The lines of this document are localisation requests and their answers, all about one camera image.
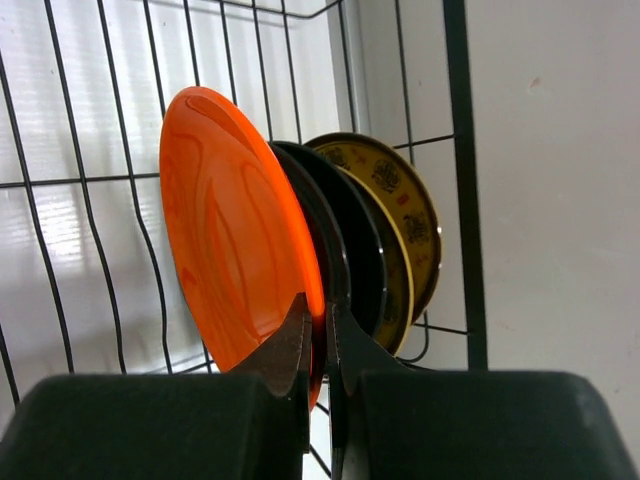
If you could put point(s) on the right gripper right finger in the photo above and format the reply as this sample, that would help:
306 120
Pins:
390 421

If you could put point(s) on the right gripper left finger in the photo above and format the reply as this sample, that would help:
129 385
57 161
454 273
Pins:
252 422

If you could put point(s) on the yellow patterned plate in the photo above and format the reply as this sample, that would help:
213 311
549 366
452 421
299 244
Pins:
396 183
382 299

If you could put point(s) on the black plate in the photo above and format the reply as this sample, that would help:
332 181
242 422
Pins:
325 232

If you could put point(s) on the black wire dish rack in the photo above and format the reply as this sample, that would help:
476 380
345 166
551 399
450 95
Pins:
86 283

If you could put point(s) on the orange plate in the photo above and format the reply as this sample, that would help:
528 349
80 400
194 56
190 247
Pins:
241 246

